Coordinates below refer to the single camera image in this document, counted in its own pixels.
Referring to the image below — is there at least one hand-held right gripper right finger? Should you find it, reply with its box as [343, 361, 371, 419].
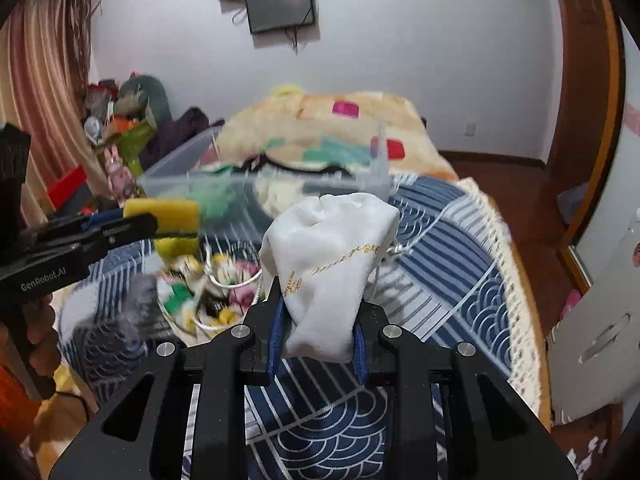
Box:
[351, 302, 577, 480]

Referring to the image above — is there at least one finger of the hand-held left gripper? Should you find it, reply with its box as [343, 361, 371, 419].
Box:
[20, 212, 160, 264]
[47, 210, 127, 233]

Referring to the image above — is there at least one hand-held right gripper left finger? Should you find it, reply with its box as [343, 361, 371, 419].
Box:
[54, 276, 290, 480]

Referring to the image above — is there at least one yellow and green sponge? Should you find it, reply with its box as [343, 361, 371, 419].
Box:
[123, 198, 202, 262]

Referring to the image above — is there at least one white velvet drawstring pouch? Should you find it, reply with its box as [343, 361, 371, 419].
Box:
[260, 191, 402, 364]

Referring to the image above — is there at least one clear plastic storage box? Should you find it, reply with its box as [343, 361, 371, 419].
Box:
[137, 121, 397, 241]

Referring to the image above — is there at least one person's left forearm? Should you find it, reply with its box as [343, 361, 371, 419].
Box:
[0, 321, 42, 466]

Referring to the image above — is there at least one green soft cloth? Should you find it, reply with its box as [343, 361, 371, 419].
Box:
[189, 183, 237, 217]

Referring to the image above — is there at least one person's left hand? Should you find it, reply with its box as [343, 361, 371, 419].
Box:
[25, 294, 63, 387]

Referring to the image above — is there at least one pink rabbit toy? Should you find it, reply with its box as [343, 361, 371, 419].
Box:
[102, 144, 137, 202]

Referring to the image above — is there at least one red box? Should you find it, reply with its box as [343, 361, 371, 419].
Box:
[47, 164, 89, 207]

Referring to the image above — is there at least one grey fuzzy cloth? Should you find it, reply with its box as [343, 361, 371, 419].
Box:
[56, 271, 172, 347]

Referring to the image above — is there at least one green bag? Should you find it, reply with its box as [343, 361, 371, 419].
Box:
[102, 119, 157, 172]

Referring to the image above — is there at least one dark purple clothing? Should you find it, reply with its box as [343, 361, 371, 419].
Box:
[149, 107, 225, 162]

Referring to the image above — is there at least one blue wave patterned blanket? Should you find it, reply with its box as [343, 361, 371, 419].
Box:
[54, 170, 547, 480]

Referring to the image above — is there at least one cream fluffy cloth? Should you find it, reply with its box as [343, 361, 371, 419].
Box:
[254, 180, 303, 218]

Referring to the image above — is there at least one striped pink curtain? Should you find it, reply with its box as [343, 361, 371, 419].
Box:
[0, 0, 99, 223]

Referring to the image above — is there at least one beige plush patchwork blanket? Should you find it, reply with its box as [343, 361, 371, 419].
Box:
[214, 86, 460, 184]

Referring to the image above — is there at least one small black monitor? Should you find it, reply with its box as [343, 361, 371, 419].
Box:
[244, 0, 317, 36]

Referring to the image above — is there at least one colourful printed drawstring bag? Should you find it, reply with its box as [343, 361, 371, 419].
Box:
[156, 251, 264, 335]

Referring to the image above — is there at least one wooden door frame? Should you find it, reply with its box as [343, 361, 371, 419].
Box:
[546, 0, 627, 293]

